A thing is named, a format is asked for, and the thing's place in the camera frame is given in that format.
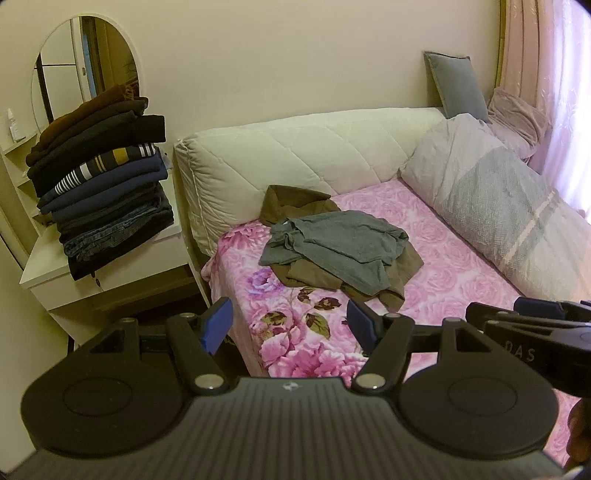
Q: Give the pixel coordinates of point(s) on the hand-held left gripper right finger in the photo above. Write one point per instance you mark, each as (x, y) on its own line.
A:
(362, 327)

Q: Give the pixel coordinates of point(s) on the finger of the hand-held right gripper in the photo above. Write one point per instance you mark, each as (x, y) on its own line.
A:
(485, 318)
(540, 309)

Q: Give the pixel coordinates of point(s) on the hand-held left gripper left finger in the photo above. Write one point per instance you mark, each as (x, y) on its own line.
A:
(217, 327)

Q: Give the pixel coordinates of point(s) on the grey t-shirt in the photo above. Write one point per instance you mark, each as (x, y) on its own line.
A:
(341, 244)

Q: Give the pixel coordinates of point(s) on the stack of folded clothes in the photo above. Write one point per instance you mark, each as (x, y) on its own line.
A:
(101, 184)

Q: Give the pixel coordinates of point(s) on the pink floral blanket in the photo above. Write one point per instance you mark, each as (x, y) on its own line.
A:
(452, 258)

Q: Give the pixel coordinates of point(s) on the grey and cream duvet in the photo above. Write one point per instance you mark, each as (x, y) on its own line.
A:
(489, 184)

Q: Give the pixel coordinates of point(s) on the olive brown garment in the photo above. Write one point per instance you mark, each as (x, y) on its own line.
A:
(286, 203)

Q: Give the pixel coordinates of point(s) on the white dressing table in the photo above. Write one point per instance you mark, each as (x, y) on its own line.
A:
(60, 272)

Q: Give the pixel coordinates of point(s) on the cream quilted headboard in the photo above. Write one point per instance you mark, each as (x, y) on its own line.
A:
(300, 147)

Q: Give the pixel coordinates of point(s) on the pink curtain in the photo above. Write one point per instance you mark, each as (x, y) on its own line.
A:
(563, 92)

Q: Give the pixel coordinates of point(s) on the grey pillow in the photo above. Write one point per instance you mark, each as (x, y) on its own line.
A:
(455, 85)

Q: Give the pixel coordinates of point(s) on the small white bottle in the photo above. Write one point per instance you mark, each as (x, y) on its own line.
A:
(14, 127)

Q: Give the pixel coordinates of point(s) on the oval mirror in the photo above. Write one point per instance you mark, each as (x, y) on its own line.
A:
(69, 69)

